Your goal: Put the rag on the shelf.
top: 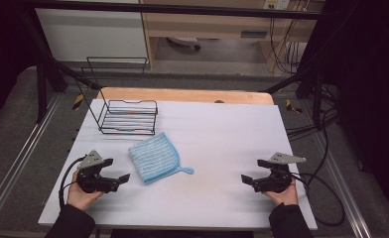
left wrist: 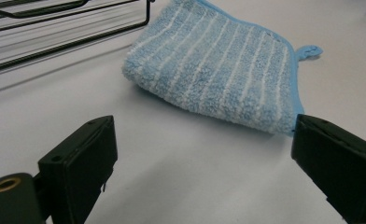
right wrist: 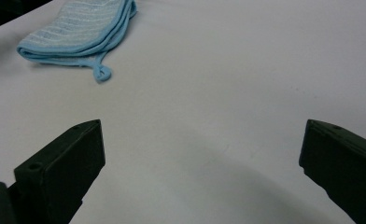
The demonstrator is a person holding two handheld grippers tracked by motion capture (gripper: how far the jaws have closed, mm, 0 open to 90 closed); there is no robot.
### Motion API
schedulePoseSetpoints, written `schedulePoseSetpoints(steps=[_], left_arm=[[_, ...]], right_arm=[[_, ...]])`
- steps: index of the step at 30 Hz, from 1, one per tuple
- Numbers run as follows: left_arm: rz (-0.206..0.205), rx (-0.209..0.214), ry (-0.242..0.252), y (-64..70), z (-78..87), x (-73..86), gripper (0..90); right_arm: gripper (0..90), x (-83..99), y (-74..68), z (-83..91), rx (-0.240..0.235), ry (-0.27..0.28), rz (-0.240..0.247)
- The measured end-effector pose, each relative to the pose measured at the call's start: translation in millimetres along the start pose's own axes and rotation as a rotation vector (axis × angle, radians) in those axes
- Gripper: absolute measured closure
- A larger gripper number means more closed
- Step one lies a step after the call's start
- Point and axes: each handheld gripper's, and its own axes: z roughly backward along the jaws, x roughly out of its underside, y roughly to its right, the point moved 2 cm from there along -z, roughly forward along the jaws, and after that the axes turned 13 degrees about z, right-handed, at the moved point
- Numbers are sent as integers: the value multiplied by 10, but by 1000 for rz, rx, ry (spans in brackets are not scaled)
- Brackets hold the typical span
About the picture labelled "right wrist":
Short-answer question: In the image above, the light blue striped towel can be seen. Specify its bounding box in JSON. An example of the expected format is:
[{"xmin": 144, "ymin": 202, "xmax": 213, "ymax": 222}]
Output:
[{"xmin": 16, "ymin": 0, "xmax": 138, "ymax": 83}]

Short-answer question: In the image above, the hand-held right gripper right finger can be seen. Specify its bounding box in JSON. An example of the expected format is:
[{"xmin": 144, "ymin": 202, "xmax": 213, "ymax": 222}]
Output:
[{"xmin": 298, "ymin": 119, "xmax": 366, "ymax": 224}]

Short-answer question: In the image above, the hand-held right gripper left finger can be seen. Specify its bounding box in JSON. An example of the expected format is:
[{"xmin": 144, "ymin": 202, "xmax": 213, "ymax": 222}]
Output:
[{"xmin": 7, "ymin": 119, "xmax": 106, "ymax": 224}]

